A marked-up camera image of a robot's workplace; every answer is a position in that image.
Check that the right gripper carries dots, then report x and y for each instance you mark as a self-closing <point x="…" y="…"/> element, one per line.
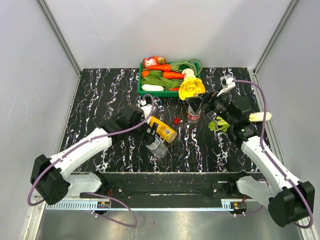
<point x="196" y="102"/>

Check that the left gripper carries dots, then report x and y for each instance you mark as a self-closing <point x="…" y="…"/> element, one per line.
<point x="149" y="138"/>

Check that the blue label water bottle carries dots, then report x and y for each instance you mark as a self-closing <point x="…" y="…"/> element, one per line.
<point x="158" y="148"/>

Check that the red label water bottle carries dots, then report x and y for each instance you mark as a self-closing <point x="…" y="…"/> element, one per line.
<point x="193" y="116"/>

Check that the red bottle cap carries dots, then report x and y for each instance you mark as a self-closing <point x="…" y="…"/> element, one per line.
<point x="176" y="121"/>

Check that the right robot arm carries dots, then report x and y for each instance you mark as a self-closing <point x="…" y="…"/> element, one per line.
<point x="287" y="199"/>

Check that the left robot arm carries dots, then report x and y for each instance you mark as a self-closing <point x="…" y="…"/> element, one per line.
<point x="52" y="176"/>

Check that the yellow juice bottle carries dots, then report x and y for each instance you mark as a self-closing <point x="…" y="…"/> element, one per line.
<point x="163" y="130"/>

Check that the yellow toy cabbage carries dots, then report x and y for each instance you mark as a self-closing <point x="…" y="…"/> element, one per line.
<point x="189" y="87"/>

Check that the toy mushroom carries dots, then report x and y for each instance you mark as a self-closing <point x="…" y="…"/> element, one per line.
<point x="188" y="72"/>

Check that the toy celery stalk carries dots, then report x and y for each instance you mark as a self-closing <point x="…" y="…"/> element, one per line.
<point x="218" y="125"/>

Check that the green toy scallions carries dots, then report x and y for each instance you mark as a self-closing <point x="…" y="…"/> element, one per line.
<point x="194" y="64"/>

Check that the lower toy carrot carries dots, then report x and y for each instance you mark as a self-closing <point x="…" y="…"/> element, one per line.
<point x="173" y="75"/>

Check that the toy carrot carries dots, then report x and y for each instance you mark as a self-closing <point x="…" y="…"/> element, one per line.
<point x="162" y="67"/>
<point x="173" y="75"/>

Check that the green plastic tray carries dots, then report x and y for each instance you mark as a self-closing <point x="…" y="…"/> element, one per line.
<point x="173" y="92"/>

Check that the upper toy carrot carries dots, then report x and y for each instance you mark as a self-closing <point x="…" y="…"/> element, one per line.
<point x="162" y="67"/>

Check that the green toy leafy vegetable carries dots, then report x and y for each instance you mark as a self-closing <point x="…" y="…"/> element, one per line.
<point x="155" y="77"/>

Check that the white toy radish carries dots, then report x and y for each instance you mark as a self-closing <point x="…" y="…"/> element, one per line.
<point x="152" y="88"/>

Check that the red white snack packet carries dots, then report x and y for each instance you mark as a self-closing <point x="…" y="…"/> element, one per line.
<point x="153" y="61"/>

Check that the small toy tomato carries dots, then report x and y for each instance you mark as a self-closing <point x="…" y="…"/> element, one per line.
<point x="144" y="73"/>

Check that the pale toy corn cob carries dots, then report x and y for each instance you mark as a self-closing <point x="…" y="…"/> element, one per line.
<point x="259" y="116"/>

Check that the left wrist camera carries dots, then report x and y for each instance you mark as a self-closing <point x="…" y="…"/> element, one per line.
<point x="148" y="110"/>

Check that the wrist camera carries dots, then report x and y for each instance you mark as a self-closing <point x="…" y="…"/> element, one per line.
<point x="148" y="110"/>
<point x="227" y="83"/>

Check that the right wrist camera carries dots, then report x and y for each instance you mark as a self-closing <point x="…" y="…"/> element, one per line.
<point x="227" y="83"/>

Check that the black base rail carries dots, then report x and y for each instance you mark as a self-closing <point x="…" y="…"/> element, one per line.
<point x="213" y="185"/>

